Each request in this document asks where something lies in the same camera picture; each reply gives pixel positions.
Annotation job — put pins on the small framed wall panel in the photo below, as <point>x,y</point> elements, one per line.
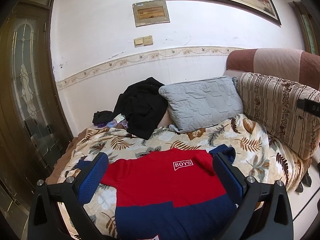
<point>150,12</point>

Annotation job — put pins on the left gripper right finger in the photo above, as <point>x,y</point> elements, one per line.
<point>264,210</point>

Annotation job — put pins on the leaf pattern beige blanket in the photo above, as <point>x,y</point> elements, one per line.
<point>258,154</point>

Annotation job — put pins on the grey quilted pillow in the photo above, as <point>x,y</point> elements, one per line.
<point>201,104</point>

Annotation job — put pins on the brown and pink headboard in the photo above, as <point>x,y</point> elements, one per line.
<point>291,64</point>

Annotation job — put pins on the beige wall switch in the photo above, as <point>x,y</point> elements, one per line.
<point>148,40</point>
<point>138,42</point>

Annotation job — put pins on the wooden window frame right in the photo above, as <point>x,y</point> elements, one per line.
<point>309,27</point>

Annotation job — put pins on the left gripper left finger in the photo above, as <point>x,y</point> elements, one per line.
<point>45,219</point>

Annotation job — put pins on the black garment pile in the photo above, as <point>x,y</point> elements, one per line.
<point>142,106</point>

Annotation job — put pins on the red and navy boys sweater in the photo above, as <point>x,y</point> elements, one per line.
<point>173,194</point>

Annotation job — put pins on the beige wall switch right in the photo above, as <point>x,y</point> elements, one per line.
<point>148,40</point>

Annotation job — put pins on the striped floral brown cushion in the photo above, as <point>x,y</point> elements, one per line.
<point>272,102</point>

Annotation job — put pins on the small dark purple clothes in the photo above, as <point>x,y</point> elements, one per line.
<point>107,119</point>

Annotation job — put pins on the wooden glass panel door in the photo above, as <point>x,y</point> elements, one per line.
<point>34,132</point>

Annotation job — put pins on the beige wall switch left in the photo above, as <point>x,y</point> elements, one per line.
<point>138,42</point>

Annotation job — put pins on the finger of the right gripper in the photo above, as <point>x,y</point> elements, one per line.
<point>309,106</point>

